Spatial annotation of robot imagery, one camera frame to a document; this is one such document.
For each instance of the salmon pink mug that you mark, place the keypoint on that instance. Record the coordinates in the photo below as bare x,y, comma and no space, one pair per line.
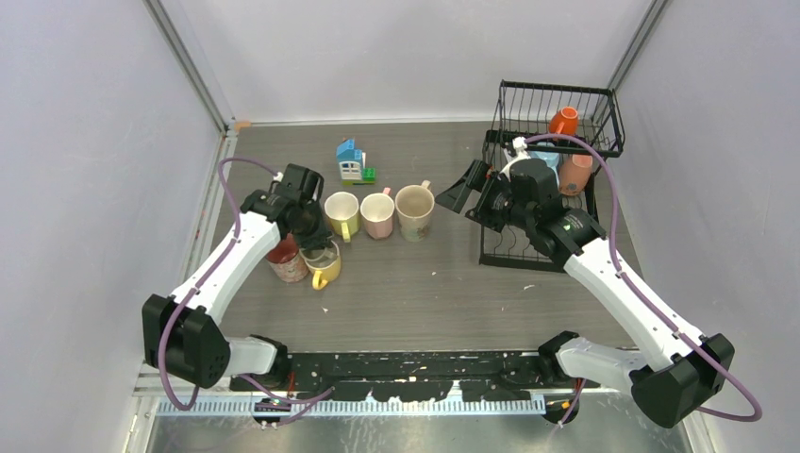
574,174

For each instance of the aluminium slotted rail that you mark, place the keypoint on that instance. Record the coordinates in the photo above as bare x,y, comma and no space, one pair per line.
263,407

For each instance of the beige mug shelf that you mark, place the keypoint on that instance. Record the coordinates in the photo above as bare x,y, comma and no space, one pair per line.
322,257

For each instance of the pale yellow faceted mug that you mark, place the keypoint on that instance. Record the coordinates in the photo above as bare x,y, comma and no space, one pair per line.
342,212

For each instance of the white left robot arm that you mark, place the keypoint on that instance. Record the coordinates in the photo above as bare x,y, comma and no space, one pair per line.
181,331

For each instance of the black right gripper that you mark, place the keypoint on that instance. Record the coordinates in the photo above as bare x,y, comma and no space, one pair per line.
474,177

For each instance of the tall cream dragon mug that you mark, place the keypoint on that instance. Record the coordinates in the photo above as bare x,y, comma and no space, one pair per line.
414,206

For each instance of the pink patterned mug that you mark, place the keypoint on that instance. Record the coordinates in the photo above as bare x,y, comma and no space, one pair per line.
286,261

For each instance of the orange mug shelf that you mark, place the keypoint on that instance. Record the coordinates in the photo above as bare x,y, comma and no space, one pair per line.
565,122

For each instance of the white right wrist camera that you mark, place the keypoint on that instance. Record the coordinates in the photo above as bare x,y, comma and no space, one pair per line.
514,151

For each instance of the pink faceted mug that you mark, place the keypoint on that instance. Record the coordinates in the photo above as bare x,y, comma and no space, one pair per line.
377,211

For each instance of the black wire dish rack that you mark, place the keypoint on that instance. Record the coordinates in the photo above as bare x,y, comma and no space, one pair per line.
525,110

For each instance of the light blue mug in rack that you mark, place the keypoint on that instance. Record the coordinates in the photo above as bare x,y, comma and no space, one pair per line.
551,159

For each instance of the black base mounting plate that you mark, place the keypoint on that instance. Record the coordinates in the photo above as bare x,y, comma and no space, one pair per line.
410,376

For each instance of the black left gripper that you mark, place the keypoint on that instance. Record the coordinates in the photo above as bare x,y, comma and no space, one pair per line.
322,237

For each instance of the toy brick house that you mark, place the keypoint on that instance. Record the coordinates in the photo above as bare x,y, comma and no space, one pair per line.
352,165

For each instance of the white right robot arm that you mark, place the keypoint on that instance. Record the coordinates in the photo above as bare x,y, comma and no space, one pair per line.
674,369

